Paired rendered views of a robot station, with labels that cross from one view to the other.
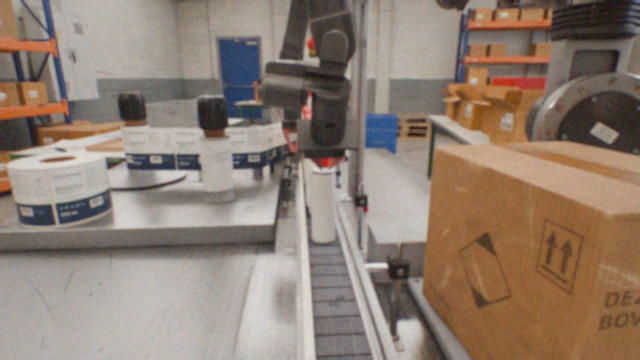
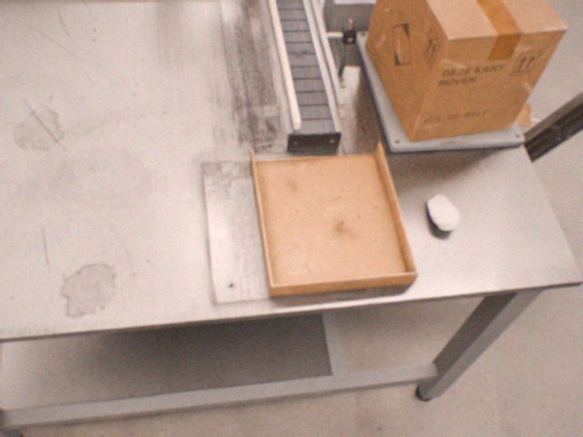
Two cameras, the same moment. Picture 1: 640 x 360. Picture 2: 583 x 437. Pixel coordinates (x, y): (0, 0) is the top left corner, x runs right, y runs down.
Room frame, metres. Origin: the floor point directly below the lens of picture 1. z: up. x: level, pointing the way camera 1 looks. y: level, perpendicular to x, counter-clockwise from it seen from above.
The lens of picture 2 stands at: (-0.52, 0.16, 1.77)
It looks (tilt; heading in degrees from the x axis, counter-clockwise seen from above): 56 degrees down; 347
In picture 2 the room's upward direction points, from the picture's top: 10 degrees clockwise
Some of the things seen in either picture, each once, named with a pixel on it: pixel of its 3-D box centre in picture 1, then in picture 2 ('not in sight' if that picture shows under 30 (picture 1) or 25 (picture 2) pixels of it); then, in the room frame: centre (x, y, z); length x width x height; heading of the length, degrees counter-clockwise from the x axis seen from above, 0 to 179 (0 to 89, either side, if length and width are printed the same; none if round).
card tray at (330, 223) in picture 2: not in sight; (329, 213); (0.10, -0.04, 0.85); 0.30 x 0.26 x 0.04; 4
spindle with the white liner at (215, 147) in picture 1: (215, 149); not in sight; (0.99, 0.30, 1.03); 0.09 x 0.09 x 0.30
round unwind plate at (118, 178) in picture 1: (142, 176); not in sight; (1.22, 0.63, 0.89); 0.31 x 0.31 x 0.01
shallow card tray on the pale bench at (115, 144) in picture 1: (121, 143); not in sight; (2.24, 1.26, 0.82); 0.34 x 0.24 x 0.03; 178
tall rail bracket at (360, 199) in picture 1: (351, 217); not in sight; (0.77, -0.07, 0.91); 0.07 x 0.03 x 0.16; 94
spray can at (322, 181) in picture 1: (323, 195); not in sight; (0.72, -0.01, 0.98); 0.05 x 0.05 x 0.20
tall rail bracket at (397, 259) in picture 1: (381, 293); (335, 51); (0.47, -0.09, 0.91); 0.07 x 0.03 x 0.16; 94
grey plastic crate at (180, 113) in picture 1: (186, 114); not in sight; (3.16, 1.17, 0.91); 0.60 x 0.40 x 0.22; 176
